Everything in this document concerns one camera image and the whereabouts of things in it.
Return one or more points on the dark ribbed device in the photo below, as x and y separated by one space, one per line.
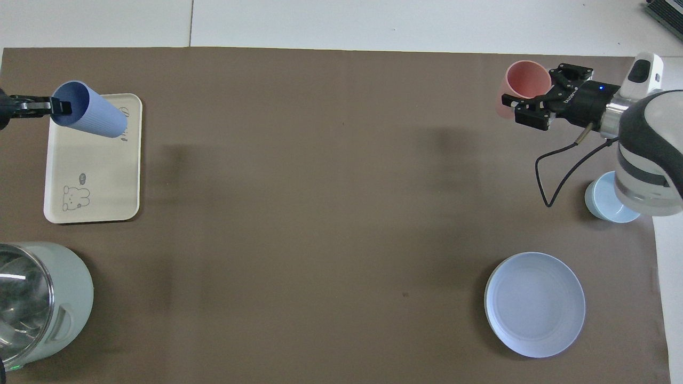
667 10

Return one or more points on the pale blue round plate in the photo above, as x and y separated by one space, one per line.
534 304

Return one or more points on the glass pot lid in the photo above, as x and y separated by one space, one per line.
24 304

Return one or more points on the blue ribbed cup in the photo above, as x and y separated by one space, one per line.
98 114

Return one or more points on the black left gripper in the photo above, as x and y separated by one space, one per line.
4 109

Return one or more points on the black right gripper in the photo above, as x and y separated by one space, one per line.
584 104

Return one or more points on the cream rabbit print tray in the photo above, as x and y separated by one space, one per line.
96 176

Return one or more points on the pale green electric pot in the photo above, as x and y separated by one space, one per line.
74 288

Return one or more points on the brown table mat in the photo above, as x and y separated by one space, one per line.
320 186

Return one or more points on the light blue cup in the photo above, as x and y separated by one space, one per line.
600 200

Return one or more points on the pink cup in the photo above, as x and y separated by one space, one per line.
528 80

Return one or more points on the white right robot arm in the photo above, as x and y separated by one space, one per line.
648 154

